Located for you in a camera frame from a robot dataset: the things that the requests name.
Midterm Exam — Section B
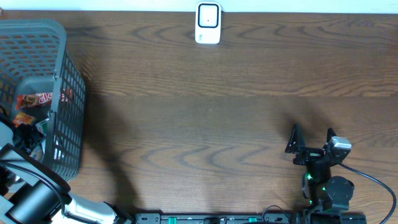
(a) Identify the white and green carton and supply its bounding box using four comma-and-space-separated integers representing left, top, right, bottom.
35, 118, 50, 136

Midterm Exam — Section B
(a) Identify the small orange box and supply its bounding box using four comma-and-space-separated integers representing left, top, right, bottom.
13, 111, 36, 127

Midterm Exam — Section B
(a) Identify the red chocolate bar wrapper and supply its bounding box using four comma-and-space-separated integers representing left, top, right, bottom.
16, 89, 74, 110

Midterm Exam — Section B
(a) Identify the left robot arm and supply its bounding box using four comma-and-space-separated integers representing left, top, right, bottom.
1, 114, 136, 223

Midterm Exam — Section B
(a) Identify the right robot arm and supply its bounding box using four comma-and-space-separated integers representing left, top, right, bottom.
285, 124, 354, 223

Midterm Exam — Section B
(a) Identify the white barcode scanner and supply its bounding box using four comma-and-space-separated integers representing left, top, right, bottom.
195, 1, 221, 44

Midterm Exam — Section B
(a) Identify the grey plastic mesh basket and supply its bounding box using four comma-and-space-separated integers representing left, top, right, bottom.
1, 19, 86, 181

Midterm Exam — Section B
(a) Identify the black mounting rail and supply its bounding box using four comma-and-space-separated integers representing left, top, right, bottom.
134, 212, 368, 224

